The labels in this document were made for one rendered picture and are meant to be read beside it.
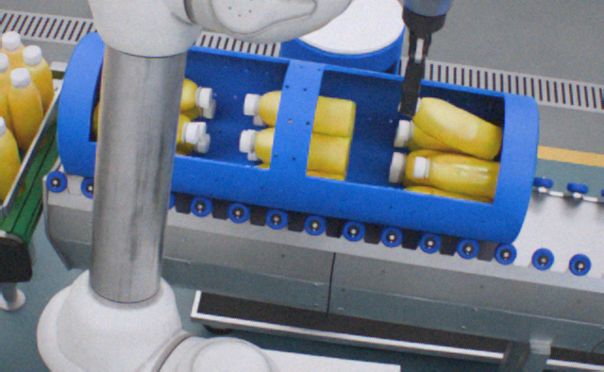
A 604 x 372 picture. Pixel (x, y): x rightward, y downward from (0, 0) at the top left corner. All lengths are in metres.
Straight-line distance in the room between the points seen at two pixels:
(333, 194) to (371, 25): 0.58
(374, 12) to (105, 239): 1.17
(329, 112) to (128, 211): 0.66
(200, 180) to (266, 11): 0.87
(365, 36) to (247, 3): 1.24
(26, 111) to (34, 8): 1.97
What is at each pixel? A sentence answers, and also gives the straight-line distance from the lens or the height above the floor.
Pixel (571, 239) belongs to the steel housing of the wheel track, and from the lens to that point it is 2.05.
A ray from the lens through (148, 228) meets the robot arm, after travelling 1.27.
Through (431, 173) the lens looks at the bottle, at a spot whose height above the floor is 1.12.
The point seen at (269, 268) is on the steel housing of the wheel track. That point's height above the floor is 0.85.
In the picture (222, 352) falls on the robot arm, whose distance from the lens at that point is 1.32.
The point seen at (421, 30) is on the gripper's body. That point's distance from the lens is 1.65.
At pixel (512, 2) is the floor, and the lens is 4.18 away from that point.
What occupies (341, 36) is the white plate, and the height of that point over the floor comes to 1.04.
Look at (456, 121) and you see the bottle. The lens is 1.81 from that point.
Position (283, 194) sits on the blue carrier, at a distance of 1.81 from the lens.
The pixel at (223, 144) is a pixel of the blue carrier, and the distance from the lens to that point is 2.04.
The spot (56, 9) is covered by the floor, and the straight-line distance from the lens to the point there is 4.00.
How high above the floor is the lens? 2.45
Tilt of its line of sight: 47 degrees down
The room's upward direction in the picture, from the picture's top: 4 degrees clockwise
